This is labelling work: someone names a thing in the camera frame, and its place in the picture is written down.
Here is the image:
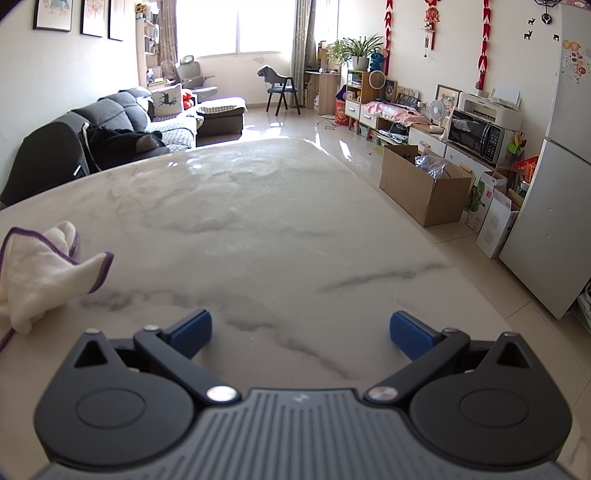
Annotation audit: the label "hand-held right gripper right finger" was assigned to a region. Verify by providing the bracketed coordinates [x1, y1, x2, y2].
[364, 311, 531, 408]

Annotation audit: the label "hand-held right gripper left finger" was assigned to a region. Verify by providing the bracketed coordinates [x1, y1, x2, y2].
[73, 309, 240, 408]

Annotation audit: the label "white towel purple trim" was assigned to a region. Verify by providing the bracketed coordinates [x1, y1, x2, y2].
[0, 220, 115, 356]

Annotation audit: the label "plain white box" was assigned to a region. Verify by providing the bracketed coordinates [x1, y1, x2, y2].
[475, 189, 521, 259]

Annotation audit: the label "brown cardboard box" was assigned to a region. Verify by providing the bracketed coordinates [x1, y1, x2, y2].
[379, 144, 475, 228]

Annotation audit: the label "white box green print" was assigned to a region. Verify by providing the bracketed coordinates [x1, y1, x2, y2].
[464, 178, 498, 234]

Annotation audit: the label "clear plastic bag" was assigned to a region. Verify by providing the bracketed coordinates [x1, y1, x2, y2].
[414, 154, 452, 179]

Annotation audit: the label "white low cabinet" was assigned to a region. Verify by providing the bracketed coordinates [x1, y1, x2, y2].
[409, 124, 514, 186]

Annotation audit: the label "checked sofa blanket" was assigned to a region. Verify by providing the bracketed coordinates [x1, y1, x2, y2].
[197, 98, 246, 117]
[150, 113, 205, 149]

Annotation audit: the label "black clothing pile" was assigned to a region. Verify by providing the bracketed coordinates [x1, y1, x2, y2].
[85, 124, 171, 160]

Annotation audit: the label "white refrigerator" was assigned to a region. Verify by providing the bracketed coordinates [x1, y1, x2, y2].
[499, 4, 591, 320]

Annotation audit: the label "black microwave oven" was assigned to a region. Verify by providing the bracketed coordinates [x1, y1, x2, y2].
[447, 108, 507, 165]

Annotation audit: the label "pink cloth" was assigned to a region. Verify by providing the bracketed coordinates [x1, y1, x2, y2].
[364, 102, 428, 126]

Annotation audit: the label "white standing fan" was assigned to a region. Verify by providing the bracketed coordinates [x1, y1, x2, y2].
[427, 96, 456, 140]

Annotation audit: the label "deer print cushion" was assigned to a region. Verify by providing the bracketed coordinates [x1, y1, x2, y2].
[151, 84, 184, 117]

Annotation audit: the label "dark grey sofa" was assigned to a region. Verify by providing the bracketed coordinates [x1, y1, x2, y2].
[69, 88, 245, 155]

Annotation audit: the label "white printer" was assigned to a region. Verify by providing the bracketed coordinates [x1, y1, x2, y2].
[457, 91, 523, 131]

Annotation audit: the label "wooden framed picture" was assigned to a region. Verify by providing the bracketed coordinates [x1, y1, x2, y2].
[436, 84, 462, 112]

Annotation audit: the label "wooden shelf cabinet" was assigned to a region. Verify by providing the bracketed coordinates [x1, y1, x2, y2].
[344, 69, 386, 136]

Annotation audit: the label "black wooden chair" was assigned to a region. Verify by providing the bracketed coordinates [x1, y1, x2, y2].
[265, 76, 302, 116]

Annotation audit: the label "grey recliner chair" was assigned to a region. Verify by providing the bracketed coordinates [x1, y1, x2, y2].
[177, 55, 219, 100]

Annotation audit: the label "wooden desk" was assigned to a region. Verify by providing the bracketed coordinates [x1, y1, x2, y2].
[305, 69, 343, 116]

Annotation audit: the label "white paper sheet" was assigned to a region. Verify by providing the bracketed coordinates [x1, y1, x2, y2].
[491, 83, 522, 105]

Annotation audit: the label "grey cloth bundle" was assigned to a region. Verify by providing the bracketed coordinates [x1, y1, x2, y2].
[257, 65, 288, 88]

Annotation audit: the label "green potted plant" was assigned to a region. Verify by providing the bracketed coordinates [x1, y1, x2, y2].
[327, 34, 385, 72]

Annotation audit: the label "white bookshelf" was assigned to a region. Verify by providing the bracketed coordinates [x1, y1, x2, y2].
[135, 4, 160, 86]

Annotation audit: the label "grey curtain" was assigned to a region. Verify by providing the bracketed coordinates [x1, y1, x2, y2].
[159, 0, 179, 63]
[291, 0, 315, 107]

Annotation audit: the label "bright window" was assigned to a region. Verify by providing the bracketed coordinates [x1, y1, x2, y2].
[178, 0, 296, 58]

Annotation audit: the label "colourful fridge magnets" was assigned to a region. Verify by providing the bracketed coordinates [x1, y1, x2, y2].
[560, 39, 591, 85]

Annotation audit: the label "red hanging string decoration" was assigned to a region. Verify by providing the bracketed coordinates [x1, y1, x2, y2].
[382, 0, 394, 75]
[475, 0, 493, 91]

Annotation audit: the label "framed wall picture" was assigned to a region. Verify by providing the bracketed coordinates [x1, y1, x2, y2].
[33, 0, 74, 32]
[81, 0, 106, 38]
[108, 0, 125, 42]

